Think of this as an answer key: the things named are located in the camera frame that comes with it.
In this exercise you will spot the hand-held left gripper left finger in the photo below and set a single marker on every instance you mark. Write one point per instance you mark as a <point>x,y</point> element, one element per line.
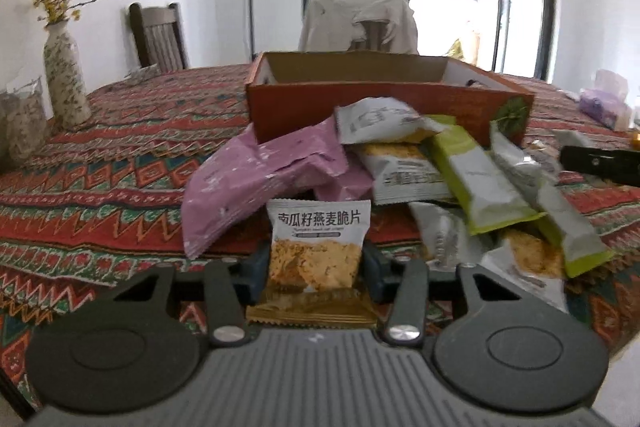
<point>257,269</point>

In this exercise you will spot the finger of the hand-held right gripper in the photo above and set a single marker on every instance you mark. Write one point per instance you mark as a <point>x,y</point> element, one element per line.
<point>600,164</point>

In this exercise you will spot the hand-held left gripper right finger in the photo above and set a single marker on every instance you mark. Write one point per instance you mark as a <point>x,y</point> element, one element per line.
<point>374,274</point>

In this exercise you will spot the white oat crisp packet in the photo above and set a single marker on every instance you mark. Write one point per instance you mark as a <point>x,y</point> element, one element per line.
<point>315,252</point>
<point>530,264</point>
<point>405,174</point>

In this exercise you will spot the gold foil snack packet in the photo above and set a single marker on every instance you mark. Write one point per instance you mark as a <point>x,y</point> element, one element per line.
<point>310,309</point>

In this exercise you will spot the green white snack packet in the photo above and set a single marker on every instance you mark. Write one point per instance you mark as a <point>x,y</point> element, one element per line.
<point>480,179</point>
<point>565,227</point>

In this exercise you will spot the grey white snack packet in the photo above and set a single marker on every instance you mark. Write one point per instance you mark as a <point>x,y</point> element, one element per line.
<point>380,119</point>
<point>447,232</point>

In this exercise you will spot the large pink snack packet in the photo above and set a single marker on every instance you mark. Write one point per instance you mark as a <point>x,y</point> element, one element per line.
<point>250,177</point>

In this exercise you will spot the small pink snack packet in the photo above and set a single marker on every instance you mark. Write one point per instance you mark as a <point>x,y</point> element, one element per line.
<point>345,184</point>

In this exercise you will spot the orange cardboard box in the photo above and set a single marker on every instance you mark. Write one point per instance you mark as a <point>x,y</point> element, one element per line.
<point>350,107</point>

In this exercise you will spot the purple tissue pack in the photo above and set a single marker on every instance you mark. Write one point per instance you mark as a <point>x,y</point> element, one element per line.
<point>605,104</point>

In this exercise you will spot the grey crumpled cloth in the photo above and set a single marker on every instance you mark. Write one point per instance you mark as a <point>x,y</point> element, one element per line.
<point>142,72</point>

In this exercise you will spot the dark wooden chair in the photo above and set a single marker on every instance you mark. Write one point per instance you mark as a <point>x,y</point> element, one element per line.
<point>159,37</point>
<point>372,38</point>

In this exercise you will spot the beige jacket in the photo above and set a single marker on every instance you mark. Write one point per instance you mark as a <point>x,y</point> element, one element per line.
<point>335,22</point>

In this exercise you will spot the floral ceramic vase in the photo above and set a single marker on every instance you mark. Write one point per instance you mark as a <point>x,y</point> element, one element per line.
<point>66,82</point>

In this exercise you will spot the glass jar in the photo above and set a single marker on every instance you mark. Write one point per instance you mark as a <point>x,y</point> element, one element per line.
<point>27,127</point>

